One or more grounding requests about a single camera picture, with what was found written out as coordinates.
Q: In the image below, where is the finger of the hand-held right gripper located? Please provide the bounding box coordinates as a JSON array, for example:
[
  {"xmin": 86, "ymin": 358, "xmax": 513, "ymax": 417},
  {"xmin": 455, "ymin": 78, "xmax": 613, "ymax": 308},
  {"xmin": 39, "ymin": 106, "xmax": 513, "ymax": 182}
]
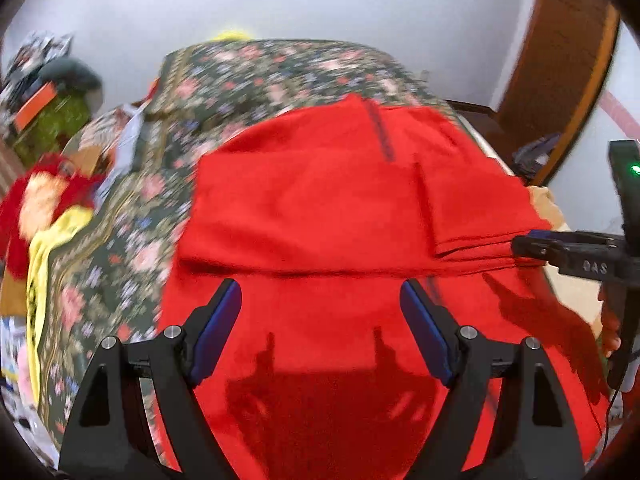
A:
[{"xmin": 511, "ymin": 229, "xmax": 563, "ymax": 266}]

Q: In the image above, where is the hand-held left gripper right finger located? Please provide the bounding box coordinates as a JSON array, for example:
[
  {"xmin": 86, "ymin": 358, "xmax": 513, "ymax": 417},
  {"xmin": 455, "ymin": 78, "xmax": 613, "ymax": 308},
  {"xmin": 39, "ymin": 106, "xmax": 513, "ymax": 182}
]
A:
[{"xmin": 400, "ymin": 279, "xmax": 586, "ymax": 480}]

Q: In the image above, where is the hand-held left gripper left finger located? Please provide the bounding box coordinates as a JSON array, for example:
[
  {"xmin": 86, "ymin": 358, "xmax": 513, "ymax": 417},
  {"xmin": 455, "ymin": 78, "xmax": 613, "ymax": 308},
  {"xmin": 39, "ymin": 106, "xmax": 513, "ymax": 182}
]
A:
[{"xmin": 59, "ymin": 278, "xmax": 243, "ymax": 480}]

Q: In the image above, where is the red garment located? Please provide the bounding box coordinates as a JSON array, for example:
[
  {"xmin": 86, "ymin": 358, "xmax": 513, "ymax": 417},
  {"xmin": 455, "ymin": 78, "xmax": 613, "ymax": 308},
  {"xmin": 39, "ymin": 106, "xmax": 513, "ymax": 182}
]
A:
[{"xmin": 157, "ymin": 94, "xmax": 613, "ymax": 480}]

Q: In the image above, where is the person's right hand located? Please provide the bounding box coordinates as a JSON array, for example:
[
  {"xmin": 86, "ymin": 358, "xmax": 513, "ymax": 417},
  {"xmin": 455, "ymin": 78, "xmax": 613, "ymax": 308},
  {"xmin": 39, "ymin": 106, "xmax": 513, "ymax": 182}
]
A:
[{"xmin": 597, "ymin": 287, "xmax": 623, "ymax": 358}]

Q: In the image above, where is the beige cloth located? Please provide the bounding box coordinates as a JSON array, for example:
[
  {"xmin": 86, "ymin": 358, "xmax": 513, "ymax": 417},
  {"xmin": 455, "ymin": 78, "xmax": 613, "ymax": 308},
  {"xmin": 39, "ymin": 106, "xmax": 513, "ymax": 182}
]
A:
[{"xmin": 524, "ymin": 185, "xmax": 607, "ymax": 333}]

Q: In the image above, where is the dark blue bag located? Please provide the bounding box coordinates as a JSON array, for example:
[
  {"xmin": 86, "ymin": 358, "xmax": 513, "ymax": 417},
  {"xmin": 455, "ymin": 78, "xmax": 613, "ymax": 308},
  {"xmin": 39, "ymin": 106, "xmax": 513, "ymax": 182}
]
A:
[{"xmin": 514, "ymin": 131, "xmax": 562, "ymax": 182}]

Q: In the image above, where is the dark floral bedsheet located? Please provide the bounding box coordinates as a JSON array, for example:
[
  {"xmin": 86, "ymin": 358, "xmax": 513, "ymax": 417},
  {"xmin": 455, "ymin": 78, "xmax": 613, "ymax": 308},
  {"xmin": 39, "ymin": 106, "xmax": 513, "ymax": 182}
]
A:
[{"xmin": 37, "ymin": 39, "xmax": 453, "ymax": 463}]

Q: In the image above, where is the brown wooden door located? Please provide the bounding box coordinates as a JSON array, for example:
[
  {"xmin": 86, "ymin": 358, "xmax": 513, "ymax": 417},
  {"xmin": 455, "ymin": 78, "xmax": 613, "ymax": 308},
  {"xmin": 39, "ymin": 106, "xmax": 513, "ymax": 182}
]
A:
[{"xmin": 492, "ymin": 0, "xmax": 622, "ymax": 187}]

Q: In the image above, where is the yellow cloth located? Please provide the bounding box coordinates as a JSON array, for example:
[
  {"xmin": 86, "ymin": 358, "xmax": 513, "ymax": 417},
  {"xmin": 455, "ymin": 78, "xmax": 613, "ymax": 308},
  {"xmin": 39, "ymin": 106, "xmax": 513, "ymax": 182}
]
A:
[{"xmin": 25, "ymin": 207, "xmax": 95, "ymax": 406}]

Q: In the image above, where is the cardboard box with papers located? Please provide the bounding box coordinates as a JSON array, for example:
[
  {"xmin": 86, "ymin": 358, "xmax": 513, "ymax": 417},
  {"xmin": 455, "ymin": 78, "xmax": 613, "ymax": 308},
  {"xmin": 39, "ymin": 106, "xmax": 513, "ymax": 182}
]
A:
[{"xmin": 64, "ymin": 104, "xmax": 152, "ymax": 202}]

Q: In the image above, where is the red fluffy cloth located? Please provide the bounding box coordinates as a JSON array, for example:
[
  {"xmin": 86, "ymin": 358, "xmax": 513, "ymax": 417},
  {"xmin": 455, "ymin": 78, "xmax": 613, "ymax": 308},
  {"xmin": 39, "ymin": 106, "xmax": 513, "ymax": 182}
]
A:
[{"xmin": 0, "ymin": 154, "xmax": 103, "ymax": 281}]

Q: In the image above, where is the green box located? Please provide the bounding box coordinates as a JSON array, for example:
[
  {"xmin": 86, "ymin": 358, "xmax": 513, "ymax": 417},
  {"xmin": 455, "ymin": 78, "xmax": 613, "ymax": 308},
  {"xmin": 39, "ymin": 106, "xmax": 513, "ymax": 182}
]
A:
[{"xmin": 12, "ymin": 92, "xmax": 92, "ymax": 167}]

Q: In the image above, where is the orange box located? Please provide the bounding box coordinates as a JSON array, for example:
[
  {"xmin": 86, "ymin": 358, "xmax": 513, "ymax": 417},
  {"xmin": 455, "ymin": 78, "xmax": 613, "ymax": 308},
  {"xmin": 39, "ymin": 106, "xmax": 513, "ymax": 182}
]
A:
[{"xmin": 14, "ymin": 82, "xmax": 57, "ymax": 132}]

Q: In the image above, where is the grey cloth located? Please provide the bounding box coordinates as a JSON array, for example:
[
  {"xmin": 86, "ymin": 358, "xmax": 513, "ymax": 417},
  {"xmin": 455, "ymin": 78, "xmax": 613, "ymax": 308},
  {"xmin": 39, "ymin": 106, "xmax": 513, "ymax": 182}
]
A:
[{"xmin": 39, "ymin": 56, "xmax": 104, "ymax": 95}]

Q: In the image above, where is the patterned cloth pile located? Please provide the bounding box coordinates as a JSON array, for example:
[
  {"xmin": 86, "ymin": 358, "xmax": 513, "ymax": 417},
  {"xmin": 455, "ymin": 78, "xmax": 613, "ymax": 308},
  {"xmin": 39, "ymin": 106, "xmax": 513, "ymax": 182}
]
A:
[{"xmin": 0, "ymin": 30, "xmax": 76, "ymax": 92}]

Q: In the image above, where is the dark wooden bed frame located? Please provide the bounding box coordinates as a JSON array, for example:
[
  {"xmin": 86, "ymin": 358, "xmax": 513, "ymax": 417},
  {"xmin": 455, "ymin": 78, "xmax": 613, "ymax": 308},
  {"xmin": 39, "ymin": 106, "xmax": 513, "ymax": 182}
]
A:
[{"xmin": 444, "ymin": 99, "xmax": 522, "ymax": 177}]

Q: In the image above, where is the black cable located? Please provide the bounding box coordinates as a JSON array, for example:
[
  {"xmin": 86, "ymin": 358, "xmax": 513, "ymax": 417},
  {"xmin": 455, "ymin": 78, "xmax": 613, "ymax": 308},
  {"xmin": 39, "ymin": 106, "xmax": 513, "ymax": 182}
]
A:
[{"xmin": 599, "ymin": 389, "xmax": 622, "ymax": 457}]

